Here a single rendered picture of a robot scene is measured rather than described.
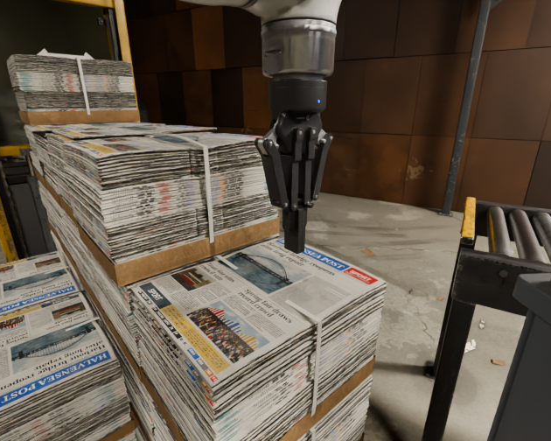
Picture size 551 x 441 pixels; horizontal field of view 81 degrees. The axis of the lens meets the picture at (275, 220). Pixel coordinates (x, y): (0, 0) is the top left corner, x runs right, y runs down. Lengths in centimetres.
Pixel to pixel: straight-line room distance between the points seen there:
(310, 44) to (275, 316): 37
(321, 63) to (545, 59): 365
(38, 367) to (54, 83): 94
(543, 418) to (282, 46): 42
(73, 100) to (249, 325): 115
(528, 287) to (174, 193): 52
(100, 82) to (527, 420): 146
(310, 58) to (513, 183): 374
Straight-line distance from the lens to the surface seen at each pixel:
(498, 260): 90
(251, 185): 70
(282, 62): 41
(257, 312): 52
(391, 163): 409
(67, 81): 145
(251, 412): 51
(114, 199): 58
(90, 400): 90
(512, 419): 41
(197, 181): 63
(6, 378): 93
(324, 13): 42
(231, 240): 70
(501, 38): 401
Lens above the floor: 114
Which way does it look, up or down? 20 degrees down
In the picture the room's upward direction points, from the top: straight up
